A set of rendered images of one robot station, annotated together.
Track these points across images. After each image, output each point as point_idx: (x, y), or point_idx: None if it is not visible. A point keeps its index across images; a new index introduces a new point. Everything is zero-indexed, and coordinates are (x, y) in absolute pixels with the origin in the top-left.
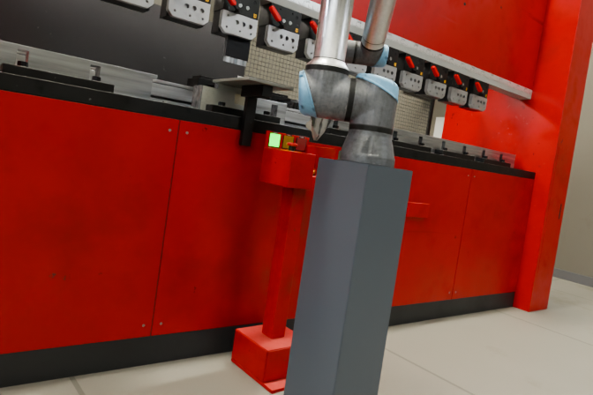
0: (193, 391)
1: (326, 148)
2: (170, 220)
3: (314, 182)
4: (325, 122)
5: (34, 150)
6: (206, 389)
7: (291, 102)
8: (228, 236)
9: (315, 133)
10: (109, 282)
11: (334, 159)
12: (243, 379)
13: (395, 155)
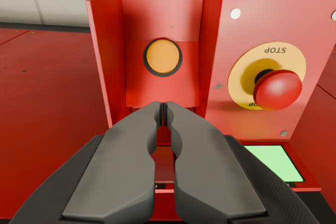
0: None
1: (103, 68)
2: (318, 89)
3: None
4: (120, 168)
5: None
6: None
7: None
8: None
9: (189, 110)
10: (328, 62)
11: None
12: None
13: None
